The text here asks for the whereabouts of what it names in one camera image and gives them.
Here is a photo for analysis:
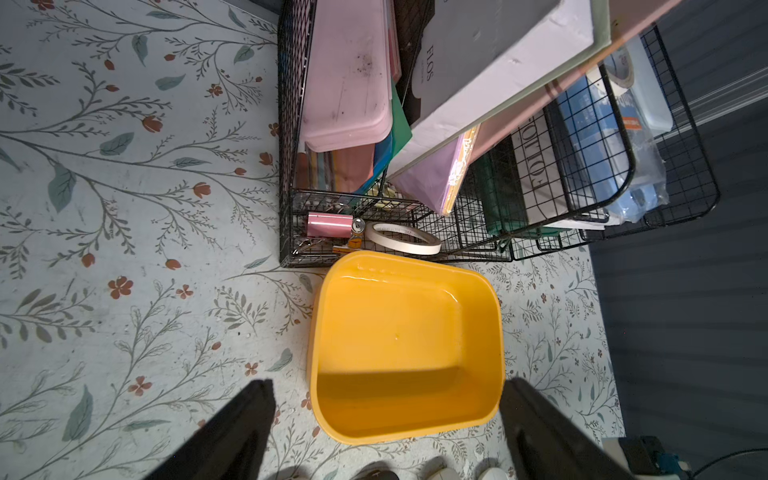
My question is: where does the yellow plastic storage box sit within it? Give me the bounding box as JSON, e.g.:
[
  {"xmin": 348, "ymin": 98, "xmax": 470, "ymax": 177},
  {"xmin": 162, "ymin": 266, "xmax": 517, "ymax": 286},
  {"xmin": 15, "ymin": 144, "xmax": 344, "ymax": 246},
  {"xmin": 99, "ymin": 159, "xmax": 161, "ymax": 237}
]
[{"xmin": 307, "ymin": 251, "xmax": 506, "ymax": 445}]

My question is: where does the beige masking tape roll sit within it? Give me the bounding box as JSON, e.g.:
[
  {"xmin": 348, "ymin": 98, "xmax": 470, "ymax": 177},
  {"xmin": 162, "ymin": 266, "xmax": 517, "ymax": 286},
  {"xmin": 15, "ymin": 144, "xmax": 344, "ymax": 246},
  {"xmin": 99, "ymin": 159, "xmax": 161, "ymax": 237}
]
[{"xmin": 365, "ymin": 222, "xmax": 442, "ymax": 256}]

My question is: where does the green book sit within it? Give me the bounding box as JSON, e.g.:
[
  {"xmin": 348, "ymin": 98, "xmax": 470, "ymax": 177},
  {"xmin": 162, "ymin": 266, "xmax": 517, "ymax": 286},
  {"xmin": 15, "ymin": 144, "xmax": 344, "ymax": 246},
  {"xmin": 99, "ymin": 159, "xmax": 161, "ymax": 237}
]
[{"xmin": 470, "ymin": 150, "xmax": 564, "ymax": 239}]

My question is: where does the white FLOS box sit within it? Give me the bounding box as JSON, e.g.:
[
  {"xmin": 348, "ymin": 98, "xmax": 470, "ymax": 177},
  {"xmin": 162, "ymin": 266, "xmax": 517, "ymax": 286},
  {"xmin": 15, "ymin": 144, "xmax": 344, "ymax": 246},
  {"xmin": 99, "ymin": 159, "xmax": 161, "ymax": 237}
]
[{"xmin": 389, "ymin": 1, "xmax": 610, "ymax": 178}]

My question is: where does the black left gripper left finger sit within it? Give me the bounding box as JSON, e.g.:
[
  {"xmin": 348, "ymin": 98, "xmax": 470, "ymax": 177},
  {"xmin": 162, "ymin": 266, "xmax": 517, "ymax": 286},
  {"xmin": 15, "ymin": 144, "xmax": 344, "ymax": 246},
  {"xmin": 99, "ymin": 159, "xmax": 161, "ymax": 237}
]
[{"xmin": 147, "ymin": 379, "xmax": 276, "ymax": 479}]

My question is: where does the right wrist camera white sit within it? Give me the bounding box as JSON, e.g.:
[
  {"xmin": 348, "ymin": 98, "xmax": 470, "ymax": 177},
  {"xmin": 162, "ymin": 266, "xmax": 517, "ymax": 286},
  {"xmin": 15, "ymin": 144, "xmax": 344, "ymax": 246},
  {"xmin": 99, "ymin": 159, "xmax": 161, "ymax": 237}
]
[{"xmin": 602, "ymin": 436, "xmax": 692, "ymax": 480}]

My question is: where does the pink binder clip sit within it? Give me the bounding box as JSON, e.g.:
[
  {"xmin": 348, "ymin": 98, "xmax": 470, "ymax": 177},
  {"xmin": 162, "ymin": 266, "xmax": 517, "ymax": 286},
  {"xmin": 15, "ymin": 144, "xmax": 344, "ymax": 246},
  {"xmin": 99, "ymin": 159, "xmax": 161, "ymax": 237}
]
[{"xmin": 306, "ymin": 212, "xmax": 355, "ymax": 239}]

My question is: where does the white FOLIO notebook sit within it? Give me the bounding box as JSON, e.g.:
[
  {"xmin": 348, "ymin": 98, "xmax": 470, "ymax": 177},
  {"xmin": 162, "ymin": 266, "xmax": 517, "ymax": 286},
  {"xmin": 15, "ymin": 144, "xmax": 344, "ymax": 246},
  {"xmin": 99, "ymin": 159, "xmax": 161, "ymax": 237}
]
[{"xmin": 511, "ymin": 113, "xmax": 607, "ymax": 232}]

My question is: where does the purple paper pack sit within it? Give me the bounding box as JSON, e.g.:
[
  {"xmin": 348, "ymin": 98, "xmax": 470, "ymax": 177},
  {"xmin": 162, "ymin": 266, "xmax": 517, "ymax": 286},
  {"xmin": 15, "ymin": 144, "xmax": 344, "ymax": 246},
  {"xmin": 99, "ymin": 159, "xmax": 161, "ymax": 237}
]
[{"xmin": 390, "ymin": 126, "xmax": 479, "ymax": 216}]

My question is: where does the blue packaged stationery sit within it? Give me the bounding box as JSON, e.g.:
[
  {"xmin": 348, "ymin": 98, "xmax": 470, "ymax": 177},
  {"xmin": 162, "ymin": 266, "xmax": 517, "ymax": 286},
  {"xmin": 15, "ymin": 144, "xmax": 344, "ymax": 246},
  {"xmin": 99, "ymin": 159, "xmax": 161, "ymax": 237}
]
[{"xmin": 557, "ymin": 68, "xmax": 669, "ymax": 226}]

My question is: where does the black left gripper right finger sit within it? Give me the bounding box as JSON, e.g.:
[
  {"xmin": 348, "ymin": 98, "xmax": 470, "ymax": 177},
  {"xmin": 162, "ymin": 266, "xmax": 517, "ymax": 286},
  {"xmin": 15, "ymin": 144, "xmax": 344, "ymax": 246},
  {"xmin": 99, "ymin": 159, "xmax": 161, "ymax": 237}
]
[{"xmin": 499, "ymin": 378, "xmax": 630, "ymax": 480}]

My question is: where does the pink pencil case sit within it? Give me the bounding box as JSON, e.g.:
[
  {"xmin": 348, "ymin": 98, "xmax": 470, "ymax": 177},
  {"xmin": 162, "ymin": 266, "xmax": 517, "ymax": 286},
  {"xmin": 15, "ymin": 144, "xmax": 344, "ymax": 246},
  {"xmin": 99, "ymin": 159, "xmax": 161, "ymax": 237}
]
[{"xmin": 300, "ymin": 0, "xmax": 393, "ymax": 152}]

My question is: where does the black wire desk organizer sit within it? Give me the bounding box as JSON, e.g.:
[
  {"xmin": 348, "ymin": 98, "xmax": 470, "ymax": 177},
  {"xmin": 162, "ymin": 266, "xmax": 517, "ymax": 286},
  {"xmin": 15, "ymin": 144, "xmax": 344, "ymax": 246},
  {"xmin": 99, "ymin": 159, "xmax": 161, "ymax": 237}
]
[{"xmin": 278, "ymin": 1, "xmax": 720, "ymax": 268}]

